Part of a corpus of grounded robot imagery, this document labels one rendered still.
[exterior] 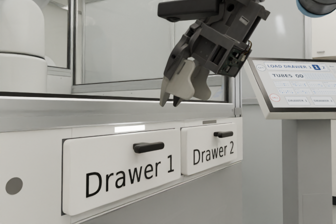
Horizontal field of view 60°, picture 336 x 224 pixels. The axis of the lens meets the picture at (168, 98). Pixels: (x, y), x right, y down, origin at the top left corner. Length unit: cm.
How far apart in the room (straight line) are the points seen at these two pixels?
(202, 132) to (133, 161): 25
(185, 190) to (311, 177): 76
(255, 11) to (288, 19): 172
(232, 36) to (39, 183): 34
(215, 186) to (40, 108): 58
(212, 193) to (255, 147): 130
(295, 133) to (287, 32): 96
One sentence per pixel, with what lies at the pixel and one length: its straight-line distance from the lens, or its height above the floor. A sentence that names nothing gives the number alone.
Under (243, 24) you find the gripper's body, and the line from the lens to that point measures 44.
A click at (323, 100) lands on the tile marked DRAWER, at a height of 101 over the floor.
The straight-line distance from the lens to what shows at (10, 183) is 44.
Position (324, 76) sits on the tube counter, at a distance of 142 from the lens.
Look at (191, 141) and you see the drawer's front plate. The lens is 70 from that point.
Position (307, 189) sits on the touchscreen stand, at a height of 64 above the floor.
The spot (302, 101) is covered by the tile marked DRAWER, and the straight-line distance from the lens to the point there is 124.
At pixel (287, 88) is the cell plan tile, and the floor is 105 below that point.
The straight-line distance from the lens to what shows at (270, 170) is 214.
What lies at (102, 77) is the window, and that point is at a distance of 53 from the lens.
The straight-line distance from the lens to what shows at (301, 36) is 212.
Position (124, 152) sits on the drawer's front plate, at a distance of 53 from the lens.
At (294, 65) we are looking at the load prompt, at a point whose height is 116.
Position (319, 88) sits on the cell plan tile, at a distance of 134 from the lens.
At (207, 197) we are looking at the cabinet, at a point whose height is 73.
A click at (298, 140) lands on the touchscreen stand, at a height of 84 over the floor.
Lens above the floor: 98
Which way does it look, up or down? 2 degrees up
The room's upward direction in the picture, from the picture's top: straight up
